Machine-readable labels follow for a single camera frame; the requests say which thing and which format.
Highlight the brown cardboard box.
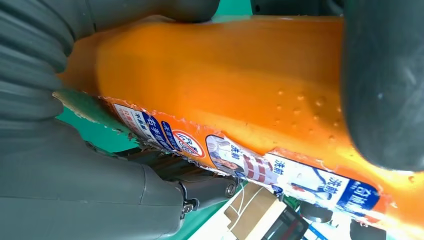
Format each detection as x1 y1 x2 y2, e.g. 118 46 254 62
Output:
223 182 288 240

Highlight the white charging cable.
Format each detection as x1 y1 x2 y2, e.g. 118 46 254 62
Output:
228 182 266 233

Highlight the white table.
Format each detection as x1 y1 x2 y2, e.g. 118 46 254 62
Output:
188 192 352 240

